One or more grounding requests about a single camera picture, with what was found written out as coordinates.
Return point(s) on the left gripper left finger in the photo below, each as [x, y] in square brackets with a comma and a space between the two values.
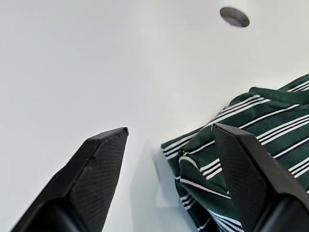
[79, 183]

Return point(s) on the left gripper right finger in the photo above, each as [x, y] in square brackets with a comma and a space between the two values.
[256, 174]

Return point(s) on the green striped T-shirt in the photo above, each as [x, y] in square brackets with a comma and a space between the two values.
[277, 125]

